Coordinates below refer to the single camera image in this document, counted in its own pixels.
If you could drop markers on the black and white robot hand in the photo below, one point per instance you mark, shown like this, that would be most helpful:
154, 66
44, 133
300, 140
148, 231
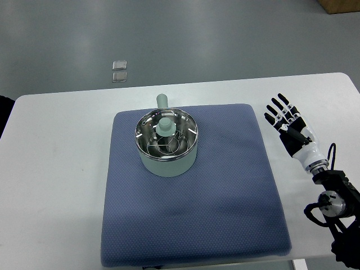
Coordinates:
296, 135

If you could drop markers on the black object at left edge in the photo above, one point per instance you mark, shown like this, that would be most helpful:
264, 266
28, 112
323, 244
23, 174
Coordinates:
6, 106

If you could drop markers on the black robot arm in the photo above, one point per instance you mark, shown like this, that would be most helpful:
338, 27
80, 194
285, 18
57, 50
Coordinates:
337, 208

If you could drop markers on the upper floor metal plate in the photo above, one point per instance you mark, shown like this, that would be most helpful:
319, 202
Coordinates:
119, 65

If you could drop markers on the glass lid with green knob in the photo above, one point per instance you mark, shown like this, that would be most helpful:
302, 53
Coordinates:
165, 122

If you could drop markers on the wire steaming rack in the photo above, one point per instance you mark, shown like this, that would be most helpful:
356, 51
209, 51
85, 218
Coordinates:
161, 147

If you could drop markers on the mint green steel pot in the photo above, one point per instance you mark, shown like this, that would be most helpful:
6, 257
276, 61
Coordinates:
168, 168

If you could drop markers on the blue textured mat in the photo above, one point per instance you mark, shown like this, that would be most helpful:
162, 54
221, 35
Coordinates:
225, 206

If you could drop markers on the white table leg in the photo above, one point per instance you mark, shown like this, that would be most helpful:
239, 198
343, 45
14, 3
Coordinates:
299, 264

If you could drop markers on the brown cardboard box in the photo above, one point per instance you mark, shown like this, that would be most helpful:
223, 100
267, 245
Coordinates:
339, 6

